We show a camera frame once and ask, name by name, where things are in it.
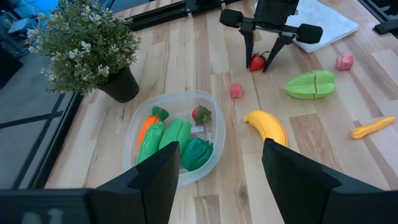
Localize light green toy starfruit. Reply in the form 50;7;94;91
284;70;336;100

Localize large pink plush cube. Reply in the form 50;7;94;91
335;53;354;72

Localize orange toy carrot green top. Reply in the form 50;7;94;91
137;106;170;149

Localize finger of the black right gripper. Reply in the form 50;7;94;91
239;22;256;69
262;32;295;73

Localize small red-pink cube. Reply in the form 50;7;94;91
229;83;244;99

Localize green toy squash orange core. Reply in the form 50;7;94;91
158;118;193;155

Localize small yellow toy pepper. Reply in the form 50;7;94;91
350;116;397;140

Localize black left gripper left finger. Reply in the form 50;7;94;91
90;141;180;224

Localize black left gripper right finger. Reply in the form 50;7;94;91
262;138;386;224

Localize artificial plant in black pot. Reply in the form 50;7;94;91
26;0;142;103

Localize green toy cucumber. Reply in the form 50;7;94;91
136;121;165;164

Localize white folded cloth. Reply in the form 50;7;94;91
285;0;360;54

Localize clear plastic tupperware container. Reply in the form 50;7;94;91
123;90;226;187

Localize yellow toy banana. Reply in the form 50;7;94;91
243;110;289;147

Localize dark green toy bell pepper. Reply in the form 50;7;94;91
180;138;215;172

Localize red toy strawberry green leaves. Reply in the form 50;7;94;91
248;51;270;73
192;105;213;126

